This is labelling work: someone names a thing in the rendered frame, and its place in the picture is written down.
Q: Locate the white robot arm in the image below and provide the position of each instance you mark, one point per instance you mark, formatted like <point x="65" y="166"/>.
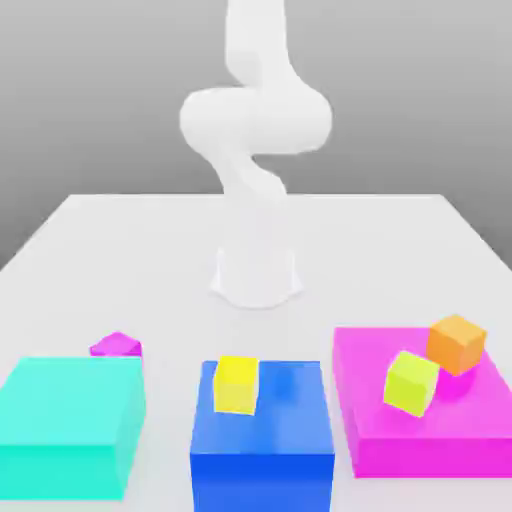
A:
<point x="256" y="120"/>

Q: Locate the small yellow cube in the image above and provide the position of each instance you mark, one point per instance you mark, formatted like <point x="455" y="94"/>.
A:
<point x="235" y="386"/>

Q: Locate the small magenta cube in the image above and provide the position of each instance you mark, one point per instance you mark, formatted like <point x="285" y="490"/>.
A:
<point x="116" y="344"/>

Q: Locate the small lime cube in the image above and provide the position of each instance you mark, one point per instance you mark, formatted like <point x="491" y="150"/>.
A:
<point x="410" y="384"/>

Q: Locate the small orange cube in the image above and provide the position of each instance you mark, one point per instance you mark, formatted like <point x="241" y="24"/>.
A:
<point x="456" y="346"/>

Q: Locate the large blue box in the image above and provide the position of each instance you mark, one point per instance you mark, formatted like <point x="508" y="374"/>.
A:
<point x="272" y="448"/>

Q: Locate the large cyan box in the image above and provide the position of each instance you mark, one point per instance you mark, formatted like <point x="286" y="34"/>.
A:
<point x="64" y="416"/>

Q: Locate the large magenta box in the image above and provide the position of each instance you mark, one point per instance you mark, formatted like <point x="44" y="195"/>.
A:
<point x="456" y="432"/>

